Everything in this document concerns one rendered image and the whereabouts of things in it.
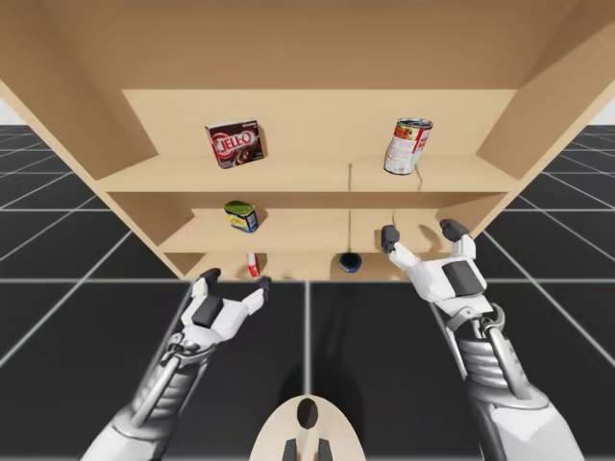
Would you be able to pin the tan robot part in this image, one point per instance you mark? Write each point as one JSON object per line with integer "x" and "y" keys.
{"x": 304, "y": 427}

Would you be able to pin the green and blue rectangular can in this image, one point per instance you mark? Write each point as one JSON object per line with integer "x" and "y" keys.
{"x": 241, "y": 216}

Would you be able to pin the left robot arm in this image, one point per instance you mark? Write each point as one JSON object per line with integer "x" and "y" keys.
{"x": 158, "y": 389}

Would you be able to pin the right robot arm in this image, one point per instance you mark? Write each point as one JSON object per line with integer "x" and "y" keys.
{"x": 504, "y": 379}

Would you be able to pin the pale wooden shelf unit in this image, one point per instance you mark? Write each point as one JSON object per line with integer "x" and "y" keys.
{"x": 307, "y": 72}

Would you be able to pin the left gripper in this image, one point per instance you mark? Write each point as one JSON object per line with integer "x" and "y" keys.
{"x": 214, "y": 318}

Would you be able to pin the brown and red carton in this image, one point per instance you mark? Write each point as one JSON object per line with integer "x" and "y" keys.
{"x": 235, "y": 143}

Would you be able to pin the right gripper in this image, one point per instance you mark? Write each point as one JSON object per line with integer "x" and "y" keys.
{"x": 447, "y": 278}

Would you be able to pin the red and white can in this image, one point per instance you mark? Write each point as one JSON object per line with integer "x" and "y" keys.
{"x": 406, "y": 146}

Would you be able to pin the red and white carton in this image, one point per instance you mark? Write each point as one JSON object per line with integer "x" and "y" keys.
{"x": 252, "y": 266}

